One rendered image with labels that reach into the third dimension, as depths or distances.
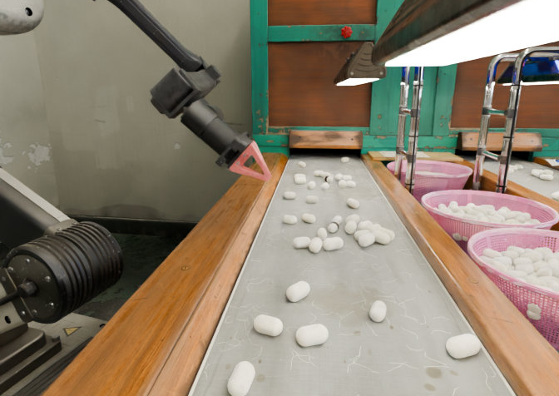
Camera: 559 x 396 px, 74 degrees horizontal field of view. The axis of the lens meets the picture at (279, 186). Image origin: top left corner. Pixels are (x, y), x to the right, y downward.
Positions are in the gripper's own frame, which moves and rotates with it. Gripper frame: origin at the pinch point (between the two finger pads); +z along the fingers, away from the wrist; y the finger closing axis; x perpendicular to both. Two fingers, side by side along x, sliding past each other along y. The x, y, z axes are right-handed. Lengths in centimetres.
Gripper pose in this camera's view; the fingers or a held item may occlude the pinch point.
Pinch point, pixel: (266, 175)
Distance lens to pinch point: 74.6
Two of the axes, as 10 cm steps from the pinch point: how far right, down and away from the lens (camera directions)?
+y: 1.0, -2.4, 9.7
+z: 7.6, 6.5, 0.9
